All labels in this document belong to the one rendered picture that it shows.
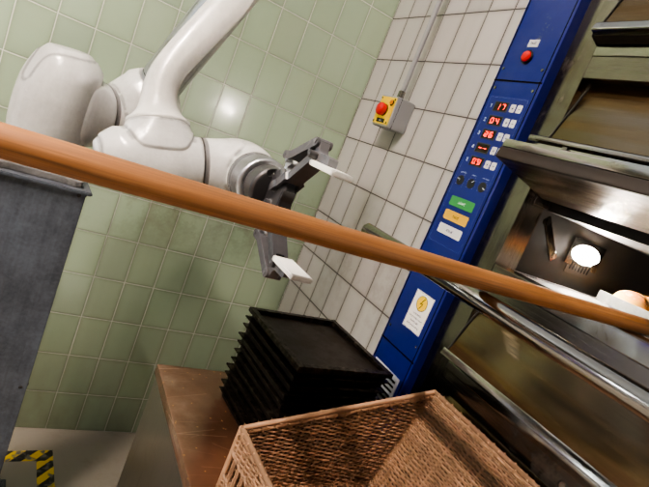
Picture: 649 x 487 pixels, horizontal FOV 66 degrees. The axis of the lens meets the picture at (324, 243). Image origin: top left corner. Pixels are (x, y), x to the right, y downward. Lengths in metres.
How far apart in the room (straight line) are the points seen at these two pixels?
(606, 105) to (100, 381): 1.78
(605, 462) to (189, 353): 1.47
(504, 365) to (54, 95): 1.10
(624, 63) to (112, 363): 1.78
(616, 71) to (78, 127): 1.14
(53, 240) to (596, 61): 1.25
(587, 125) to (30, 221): 1.20
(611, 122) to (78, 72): 1.11
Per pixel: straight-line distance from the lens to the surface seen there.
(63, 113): 1.22
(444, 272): 0.69
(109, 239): 1.82
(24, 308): 1.33
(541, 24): 1.41
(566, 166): 1.03
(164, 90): 0.88
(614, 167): 0.99
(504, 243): 1.25
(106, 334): 1.96
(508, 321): 0.73
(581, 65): 1.32
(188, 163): 0.83
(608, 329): 1.08
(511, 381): 1.17
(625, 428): 1.07
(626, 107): 1.23
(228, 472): 1.10
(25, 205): 1.24
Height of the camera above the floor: 1.28
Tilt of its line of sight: 10 degrees down
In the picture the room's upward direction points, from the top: 22 degrees clockwise
